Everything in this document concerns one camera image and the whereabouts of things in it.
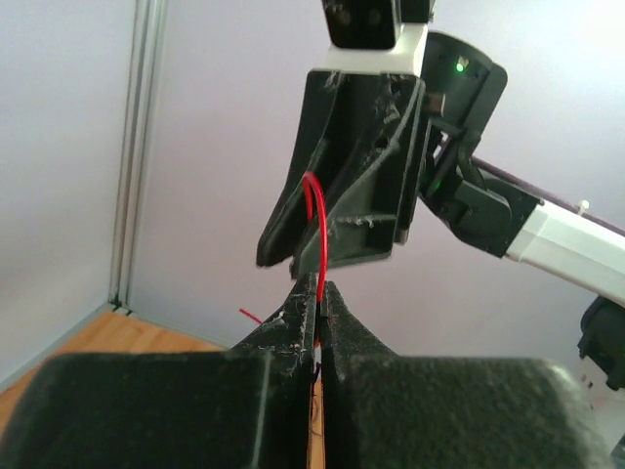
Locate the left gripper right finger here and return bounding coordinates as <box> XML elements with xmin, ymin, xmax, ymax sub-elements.
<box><xmin>319</xmin><ymin>282</ymin><xmax>610</xmax><ymax>468</ymax></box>

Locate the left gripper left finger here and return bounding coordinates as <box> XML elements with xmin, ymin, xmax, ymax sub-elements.
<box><xmin>1</xmin><ymin>275</ymin><xmax>316</xmax><ymax>468</ymax></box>

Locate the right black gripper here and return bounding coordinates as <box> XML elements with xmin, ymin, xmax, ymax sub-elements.
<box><xmin>256</xmin><ymin>32</ymin><xmax>540</xmax><ymax>268</ymax></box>

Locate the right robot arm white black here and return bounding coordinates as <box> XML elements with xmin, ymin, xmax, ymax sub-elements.
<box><xmin>256</xmin><ymin>23</ymin><xmax>624</xmax><ymax>393</ymax></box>

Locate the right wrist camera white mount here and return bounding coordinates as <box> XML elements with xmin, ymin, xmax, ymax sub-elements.
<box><xmin>321</xmin><ymin>0</ymin><xmax>435</xmax><ymax>76</ymax></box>

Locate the aluminium frame rail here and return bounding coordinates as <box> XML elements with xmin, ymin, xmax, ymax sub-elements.
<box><xmin>108</xmin><ymin>1</ymin><xmax>169</xmax><ymax>311</ymax></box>

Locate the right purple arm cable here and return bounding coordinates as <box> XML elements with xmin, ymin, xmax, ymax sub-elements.
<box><xmin>471</xmin><ymin>156</ymin><xmax>625</xmax><ymax>234</ymax></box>

